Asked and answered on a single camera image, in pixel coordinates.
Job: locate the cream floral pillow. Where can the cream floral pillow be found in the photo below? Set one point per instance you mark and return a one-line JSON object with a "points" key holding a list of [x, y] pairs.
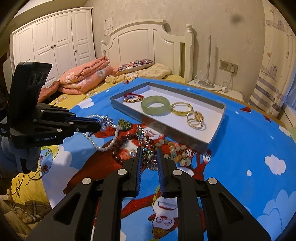
{"points": [[155, 71]]}

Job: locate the green enamel gold pendant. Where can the green enamel gold pendant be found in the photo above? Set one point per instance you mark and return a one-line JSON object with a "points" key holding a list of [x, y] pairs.
{"points": [[124, 124]]}

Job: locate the thin gold bangle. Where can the thin gold bangle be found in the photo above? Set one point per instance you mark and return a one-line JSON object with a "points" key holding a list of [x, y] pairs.
{"points": [[181, 108]]}

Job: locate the white wooden headboard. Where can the white wooden headboard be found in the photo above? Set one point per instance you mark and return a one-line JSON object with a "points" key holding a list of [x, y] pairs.
{"points": [[148, 39]]}

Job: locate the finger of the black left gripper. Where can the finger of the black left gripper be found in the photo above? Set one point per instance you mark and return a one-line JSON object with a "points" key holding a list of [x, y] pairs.
{"points": [[69, 129], [52, 111]]}

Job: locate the folded pink quilt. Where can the folded pink quilt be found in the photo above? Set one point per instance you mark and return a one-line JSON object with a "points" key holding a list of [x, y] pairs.
{"points": [[80, 79]]}

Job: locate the striped cream curtain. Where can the striped cream curtain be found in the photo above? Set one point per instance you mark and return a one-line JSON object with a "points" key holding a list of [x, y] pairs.
{"points": [[277, 70]]}

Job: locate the pearl drop earring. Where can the pearl drop earring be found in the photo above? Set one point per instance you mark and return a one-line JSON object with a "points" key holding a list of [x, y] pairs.
{"points": [[133, 153]]}

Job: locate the blue cartoon cloud bedsheet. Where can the blue cartoon cloud bedsheet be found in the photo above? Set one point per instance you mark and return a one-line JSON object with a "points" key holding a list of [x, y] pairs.
{"points": [[253, 157]]}

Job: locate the enamel flower brooch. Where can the enamel flower brooch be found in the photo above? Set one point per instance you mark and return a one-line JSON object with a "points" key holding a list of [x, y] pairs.
{"points": [[149, 158]]}

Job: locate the wall power socket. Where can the wall power socket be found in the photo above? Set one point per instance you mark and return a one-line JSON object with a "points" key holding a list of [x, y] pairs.
{"points": [[229, 67]]}

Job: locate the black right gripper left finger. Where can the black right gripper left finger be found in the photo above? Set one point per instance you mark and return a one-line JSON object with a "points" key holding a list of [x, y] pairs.
{"points": [[92, 209]]}

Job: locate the white nightstand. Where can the white nightstand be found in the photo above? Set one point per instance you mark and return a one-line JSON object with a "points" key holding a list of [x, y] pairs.
{"points": [[230, 93]]}

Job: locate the embroidered patterned pillow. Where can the embroidered patterned pillow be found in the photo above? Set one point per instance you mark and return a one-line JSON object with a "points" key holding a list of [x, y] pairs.
{"points": [[135, 66]]}

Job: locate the gloved left hand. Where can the gloved left hand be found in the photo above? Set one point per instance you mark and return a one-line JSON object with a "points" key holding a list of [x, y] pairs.
{"points": [[14, 161]]}

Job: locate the grey shallow cardboard box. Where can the grey shallow cardboard box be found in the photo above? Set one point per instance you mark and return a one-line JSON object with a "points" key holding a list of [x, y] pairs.
{"points": [[128, 100]]}

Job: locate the white charger with cable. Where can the white charger with cable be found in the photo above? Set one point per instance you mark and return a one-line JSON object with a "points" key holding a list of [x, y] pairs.
{"points": [[225, 85]]}

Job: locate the gold triple ring bangles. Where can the gold triple ring bangles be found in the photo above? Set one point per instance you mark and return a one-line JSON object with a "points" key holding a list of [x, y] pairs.
{"points": [[195, 119]]}

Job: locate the white wardrobe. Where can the white wardrobe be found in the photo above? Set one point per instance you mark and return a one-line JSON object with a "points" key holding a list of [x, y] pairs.
{"points": [[63, 38]]}

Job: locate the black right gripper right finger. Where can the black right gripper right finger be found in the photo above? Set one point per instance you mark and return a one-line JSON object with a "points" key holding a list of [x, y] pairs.
{"points": [[206, 209]]}

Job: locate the green jade bangle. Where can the green jade bangle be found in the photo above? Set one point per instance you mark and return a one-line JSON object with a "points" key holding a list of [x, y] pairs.
{"points": [[156, 105]]}

